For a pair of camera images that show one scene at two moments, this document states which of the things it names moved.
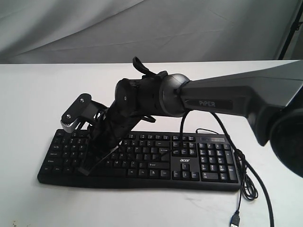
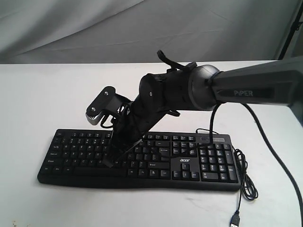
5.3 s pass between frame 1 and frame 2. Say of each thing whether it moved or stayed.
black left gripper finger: moved
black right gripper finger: moved
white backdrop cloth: stayed
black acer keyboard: stayed
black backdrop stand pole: stayed
